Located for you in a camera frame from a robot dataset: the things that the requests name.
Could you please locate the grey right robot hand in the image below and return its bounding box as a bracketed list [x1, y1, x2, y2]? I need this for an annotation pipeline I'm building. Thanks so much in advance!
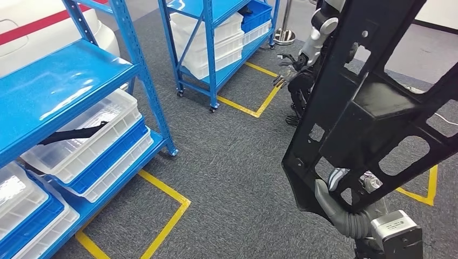
[314, 168, 389, 221]

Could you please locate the long black plastic part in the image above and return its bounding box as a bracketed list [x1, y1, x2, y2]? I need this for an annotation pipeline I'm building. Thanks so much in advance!
[281, 0, 458, 215]

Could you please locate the blue steel shelf rack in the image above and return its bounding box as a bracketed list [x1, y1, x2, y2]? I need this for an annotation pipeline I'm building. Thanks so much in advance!
[157, 0, 281, 113]
[0, 0, 179, 259]

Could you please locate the background humanoid robot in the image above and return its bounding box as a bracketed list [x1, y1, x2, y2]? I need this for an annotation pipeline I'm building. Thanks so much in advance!
[277, 0, 346, 126]

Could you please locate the white car body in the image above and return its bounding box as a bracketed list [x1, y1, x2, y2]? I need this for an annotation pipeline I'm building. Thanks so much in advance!
[0, 0, 120, 78]

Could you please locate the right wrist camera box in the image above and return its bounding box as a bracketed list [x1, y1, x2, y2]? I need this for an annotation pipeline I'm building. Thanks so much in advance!
[370, 209, 424, 259]

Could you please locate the chrome stanchion post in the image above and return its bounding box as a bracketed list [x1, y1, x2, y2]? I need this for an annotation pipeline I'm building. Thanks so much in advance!
[273, 0, 297, 46]

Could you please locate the black curved bracket part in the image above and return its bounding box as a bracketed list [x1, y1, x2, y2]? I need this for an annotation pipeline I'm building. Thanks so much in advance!
[37, 120, 109, 146]

